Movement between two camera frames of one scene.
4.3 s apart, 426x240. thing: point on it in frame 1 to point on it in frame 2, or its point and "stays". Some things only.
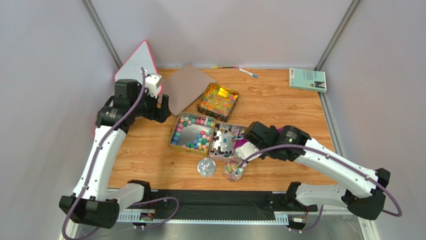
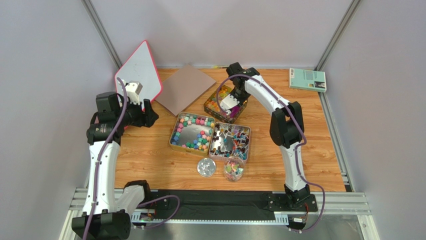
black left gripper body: [154, 113] to [134, 115]
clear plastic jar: [232, 172] stays
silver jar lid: [206, 167] stays
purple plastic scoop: [245, 140] to [235, 112]
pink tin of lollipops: [222, 138] stays
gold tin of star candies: [192, 133] stays
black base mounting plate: [183, 205] stays
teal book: [307, 79] stays
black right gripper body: [239, 163] to [238, 98]
